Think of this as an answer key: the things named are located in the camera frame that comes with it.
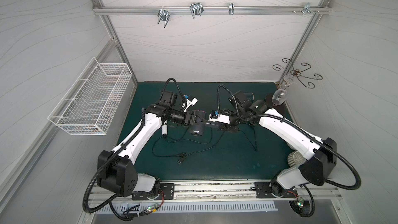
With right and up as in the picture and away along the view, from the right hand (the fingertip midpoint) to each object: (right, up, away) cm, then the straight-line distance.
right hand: (219, 123), depth 77 cm
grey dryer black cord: (+22, -15, +14) cm, 30 cm away
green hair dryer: (+24, +14, +27) cm, 38 cm away
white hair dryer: (-32, -6, +15) cm, 36 cm away
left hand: (-9, +1, -6) cm, 11 cm away
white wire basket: (-60, +10, -8) cm, 61 cm away
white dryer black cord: (-19, -21, +6) cm, 29 cm away
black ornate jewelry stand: (+41, +26, +5) cm, 49 cm away
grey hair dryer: (-11, -1, -9) cm, 14 cm away
